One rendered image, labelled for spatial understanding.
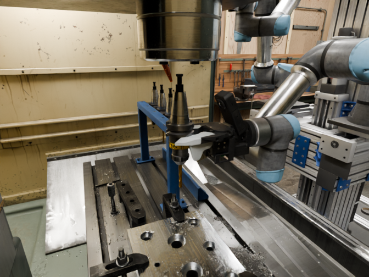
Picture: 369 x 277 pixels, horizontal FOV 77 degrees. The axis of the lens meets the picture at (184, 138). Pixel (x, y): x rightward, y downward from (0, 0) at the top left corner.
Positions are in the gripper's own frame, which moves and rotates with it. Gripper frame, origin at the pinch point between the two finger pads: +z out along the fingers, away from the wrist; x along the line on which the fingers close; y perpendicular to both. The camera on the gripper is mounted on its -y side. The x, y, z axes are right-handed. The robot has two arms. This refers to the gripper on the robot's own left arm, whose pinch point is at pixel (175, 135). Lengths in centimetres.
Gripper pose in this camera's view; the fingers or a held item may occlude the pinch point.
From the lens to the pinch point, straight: 51.8
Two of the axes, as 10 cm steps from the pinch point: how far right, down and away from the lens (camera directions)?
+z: -9.2, 1.3, -3.7
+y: -0.1, 9.4, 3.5
